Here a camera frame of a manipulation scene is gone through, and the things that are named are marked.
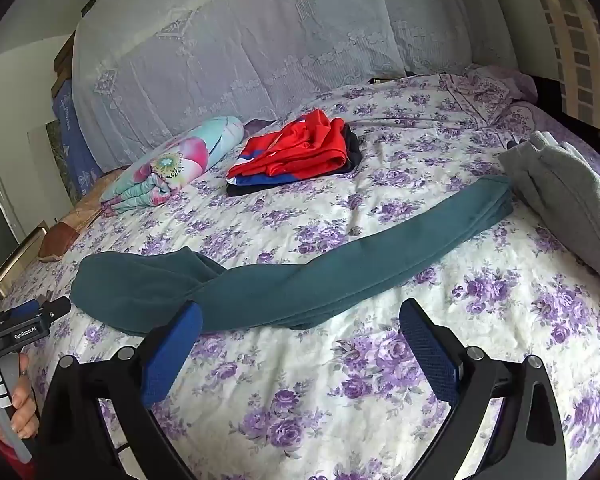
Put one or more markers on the black folded garment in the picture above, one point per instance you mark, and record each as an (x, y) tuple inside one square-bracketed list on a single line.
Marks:
[(352, 152)]

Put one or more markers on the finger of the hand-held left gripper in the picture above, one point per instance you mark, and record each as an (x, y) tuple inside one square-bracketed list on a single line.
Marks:
[(55, 306)]

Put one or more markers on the purple floral pillow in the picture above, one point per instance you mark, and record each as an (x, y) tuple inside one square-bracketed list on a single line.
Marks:
[(485, 90)]

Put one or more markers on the teal fleece pants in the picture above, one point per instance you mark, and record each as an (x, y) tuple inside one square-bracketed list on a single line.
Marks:
[(280, 285)]

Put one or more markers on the grey garment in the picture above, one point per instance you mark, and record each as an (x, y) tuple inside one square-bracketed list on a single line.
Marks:
[(570, 195)]

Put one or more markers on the purple floral bedspread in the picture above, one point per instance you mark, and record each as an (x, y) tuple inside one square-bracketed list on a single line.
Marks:
[(380, 240)]

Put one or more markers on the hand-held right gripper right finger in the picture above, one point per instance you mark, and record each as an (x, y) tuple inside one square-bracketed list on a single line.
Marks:
[(427, 350)]

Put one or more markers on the folded floral quilt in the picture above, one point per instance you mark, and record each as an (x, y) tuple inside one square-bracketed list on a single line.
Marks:
[(180, 160)]

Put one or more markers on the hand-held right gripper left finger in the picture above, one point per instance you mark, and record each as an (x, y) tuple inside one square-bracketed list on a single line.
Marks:
[(175, 350)]

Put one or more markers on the person's left hand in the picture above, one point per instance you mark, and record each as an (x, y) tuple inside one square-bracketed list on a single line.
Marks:
[(25, 410)]

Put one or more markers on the red sports garment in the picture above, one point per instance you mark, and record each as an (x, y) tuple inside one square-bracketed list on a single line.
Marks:
[(305, 150)]

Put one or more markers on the checkered beige curtain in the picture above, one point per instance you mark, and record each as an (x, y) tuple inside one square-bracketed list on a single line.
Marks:
[(575, 35)]

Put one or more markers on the brown pillow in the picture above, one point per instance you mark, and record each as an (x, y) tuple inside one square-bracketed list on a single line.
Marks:
[(60, 240)]

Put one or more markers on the white lace mosquito net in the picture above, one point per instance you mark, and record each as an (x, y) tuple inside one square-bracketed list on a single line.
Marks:
[(280, 35)]

